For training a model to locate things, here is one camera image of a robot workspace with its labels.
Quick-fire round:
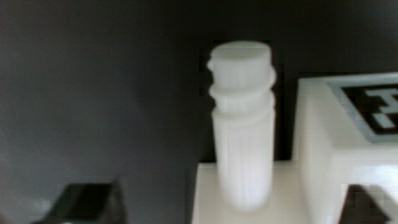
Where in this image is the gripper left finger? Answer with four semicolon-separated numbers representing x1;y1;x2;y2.
31;181;127;224

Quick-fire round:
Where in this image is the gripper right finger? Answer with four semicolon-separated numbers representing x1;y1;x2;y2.
337;184;398;224

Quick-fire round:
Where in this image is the white chair seat part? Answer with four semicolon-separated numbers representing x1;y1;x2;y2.
191;41;398;224

